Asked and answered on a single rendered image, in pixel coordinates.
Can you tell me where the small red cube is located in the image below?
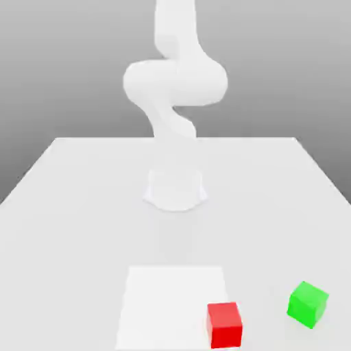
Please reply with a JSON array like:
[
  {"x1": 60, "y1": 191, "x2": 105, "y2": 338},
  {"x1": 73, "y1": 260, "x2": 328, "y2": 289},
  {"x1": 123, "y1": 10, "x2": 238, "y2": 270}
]
[{"x1": 206, "y1": 301, "x2": 244, "y2": 350}]

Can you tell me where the small green cube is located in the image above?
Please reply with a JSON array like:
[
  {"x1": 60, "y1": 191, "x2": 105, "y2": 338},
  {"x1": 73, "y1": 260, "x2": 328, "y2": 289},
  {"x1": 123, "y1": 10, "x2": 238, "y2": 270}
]
[{"x1": 286, "y1": 280, "x2": 330, "y2": 330}]

